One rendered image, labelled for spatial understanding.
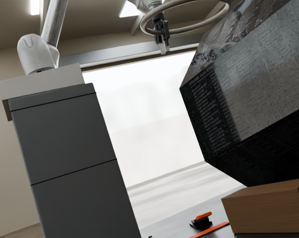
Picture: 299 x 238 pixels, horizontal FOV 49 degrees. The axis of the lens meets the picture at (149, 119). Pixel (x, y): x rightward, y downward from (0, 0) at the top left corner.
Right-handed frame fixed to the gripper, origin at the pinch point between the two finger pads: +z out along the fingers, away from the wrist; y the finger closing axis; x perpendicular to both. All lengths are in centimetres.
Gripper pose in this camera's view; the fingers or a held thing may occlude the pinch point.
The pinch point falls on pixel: (164, 47)
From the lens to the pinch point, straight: 195.8
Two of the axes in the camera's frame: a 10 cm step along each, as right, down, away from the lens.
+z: 2.1, 9.8, -0.5
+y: 5.4, -1.6, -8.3
